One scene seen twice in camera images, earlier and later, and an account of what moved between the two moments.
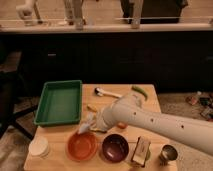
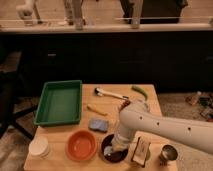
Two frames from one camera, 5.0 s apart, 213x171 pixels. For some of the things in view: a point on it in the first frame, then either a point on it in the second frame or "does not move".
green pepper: [139, 89] does not move
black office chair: [10, 62] does not move
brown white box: [142, 151] does not move
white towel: [86, 120] -> [108, 150]
